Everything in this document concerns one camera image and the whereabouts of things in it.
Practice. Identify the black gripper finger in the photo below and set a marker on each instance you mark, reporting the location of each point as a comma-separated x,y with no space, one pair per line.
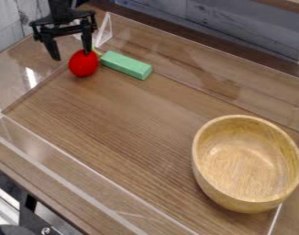
50,43
87,39

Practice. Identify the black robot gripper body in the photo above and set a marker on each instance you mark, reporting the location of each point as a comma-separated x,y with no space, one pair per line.
57,26

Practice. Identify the red toy strawberry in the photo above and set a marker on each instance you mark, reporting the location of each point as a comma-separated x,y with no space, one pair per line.
83,64

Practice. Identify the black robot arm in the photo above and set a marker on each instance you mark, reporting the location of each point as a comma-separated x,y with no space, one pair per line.
59,7

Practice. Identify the green rectangular block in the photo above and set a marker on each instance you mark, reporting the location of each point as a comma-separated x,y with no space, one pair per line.
126,65

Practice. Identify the wooden bowl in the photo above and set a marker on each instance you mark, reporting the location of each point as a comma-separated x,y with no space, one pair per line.
245,163

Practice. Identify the clear acrylic corner bracket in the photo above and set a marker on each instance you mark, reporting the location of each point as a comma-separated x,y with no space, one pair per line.
102,31

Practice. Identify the clear acrylic tray wall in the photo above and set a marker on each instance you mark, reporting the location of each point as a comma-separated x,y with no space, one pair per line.
99,145

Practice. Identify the black table leg bracket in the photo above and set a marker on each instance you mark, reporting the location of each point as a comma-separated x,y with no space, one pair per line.
41,220

